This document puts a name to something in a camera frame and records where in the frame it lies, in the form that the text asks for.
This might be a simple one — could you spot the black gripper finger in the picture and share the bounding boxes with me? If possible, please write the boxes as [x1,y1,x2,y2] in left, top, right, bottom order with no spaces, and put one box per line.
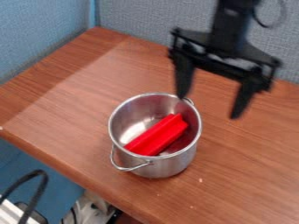
[230,77,262,119]
[173,53,195,99]

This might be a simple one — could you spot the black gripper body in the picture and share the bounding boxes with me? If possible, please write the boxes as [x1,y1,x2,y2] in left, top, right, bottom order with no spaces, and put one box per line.
[170,0,281,91]

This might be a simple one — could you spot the red rectangular block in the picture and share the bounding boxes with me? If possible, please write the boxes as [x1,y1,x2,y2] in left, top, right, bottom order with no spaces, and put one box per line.
[125,114,189,156]

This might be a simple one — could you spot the white striped bag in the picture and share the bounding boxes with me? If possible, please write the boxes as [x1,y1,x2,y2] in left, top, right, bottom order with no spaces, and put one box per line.
[0,199,50,224]

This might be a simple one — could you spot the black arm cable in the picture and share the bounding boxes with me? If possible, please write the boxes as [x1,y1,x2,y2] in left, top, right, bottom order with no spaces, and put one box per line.
[251,0,287,29]

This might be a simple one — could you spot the metal pot with handles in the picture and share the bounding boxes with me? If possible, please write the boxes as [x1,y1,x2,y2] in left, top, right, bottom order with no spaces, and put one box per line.
[107,93,202,179]

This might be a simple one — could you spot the black bag strap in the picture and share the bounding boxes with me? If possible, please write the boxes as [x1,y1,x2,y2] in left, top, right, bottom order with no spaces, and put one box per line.
[0,169,51,224]

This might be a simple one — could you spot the white cables under table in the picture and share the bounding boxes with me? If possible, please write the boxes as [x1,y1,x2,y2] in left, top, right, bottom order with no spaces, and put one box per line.
[61,191,118,224]

